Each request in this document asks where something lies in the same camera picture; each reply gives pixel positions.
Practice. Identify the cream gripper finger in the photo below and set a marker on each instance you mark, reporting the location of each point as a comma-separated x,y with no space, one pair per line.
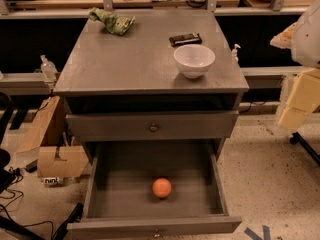
303,100

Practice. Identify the orange fruit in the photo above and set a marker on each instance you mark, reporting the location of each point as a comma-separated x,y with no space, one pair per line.
161,188

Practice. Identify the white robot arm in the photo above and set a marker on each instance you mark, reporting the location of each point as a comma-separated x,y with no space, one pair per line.
303,39

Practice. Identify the closed gray drawer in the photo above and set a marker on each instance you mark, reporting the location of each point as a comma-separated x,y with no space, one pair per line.
152,126

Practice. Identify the open gray drawer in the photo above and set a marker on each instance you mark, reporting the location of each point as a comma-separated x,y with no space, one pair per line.
120,202

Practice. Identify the black caster leg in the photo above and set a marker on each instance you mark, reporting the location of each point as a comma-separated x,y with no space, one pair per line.
297,138

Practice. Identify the small white pump bottle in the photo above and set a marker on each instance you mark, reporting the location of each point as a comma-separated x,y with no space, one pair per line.
234,52

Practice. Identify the white ceramic bowl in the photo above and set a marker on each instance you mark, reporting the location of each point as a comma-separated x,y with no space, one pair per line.
193,60

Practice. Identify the dark snack bar wrapper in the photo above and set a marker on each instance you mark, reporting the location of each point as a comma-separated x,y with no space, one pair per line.
179,40

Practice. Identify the gray wooden cabinet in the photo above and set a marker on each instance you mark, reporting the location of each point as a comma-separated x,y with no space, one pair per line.
136,72

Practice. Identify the green crumpled chip bag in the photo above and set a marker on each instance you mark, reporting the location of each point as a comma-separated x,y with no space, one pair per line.
114,23

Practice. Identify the brown cardboard box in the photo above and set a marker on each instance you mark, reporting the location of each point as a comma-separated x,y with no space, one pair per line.
45,135

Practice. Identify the black stand base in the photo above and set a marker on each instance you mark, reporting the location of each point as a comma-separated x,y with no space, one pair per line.
23,232

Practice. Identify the clear sanitizer bottle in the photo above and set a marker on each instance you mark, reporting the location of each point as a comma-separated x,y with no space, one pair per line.
48,68

